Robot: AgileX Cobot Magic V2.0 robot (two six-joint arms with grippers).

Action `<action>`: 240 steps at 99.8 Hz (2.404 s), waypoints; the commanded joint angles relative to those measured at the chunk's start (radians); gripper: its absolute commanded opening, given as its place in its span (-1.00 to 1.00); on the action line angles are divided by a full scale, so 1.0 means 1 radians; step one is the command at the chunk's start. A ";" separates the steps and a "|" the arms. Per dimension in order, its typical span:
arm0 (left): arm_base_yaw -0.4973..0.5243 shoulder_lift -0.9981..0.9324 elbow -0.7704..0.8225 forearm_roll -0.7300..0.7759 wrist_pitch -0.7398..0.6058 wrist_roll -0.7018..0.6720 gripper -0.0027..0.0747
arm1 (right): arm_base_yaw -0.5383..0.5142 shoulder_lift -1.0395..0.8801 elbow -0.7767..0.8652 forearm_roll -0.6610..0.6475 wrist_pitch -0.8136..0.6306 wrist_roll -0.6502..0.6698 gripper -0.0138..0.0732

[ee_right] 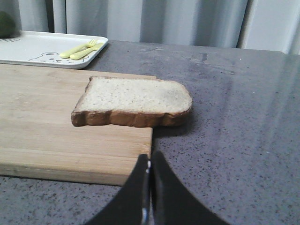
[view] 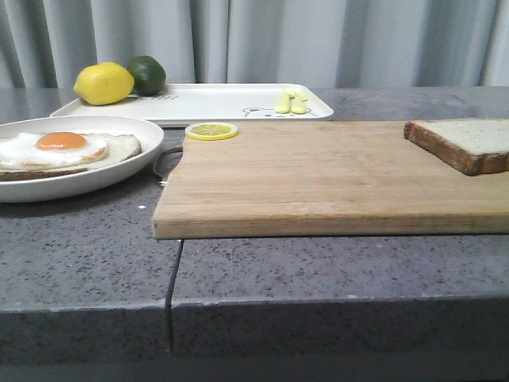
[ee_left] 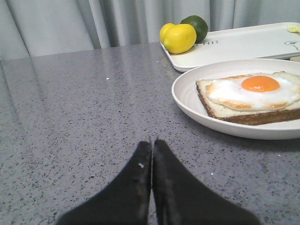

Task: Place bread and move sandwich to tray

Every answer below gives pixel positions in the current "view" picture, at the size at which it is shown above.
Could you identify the metal board handle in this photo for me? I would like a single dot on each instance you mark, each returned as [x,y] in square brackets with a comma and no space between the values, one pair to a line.
[165,163]

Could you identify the fried egg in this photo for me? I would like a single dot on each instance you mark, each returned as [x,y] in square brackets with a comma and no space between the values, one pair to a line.
[29,151]

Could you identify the white round plate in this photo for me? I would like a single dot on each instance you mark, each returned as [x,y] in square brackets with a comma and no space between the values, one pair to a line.
[150,135]

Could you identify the bottom bread slice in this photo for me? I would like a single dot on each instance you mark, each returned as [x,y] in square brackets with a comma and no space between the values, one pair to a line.
[119,149]

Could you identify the green lime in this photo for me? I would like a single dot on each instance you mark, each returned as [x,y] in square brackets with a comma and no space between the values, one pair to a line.
[149,76]

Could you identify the yellow plastic knife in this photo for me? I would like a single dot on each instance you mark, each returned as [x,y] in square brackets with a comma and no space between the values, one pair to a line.
[298,105]

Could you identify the yellow plastic fork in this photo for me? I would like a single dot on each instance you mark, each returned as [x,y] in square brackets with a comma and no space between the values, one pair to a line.
[284,104]

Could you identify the yellow lemon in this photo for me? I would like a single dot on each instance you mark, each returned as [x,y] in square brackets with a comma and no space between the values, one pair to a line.
[103,84]

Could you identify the white bread slice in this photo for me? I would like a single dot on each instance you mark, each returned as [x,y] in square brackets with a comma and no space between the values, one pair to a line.
[471,146]

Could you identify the wooden cutting board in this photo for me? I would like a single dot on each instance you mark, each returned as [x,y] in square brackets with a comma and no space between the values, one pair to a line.
[322,179]

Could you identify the grey curtain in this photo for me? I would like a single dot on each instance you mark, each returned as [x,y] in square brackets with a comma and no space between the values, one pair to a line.
[321,44]

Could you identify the lemon slice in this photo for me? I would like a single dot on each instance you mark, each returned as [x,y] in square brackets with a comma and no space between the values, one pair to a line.
[211,131]

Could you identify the white bear tray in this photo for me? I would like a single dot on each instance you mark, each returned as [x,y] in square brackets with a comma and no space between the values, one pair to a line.
[183,104]

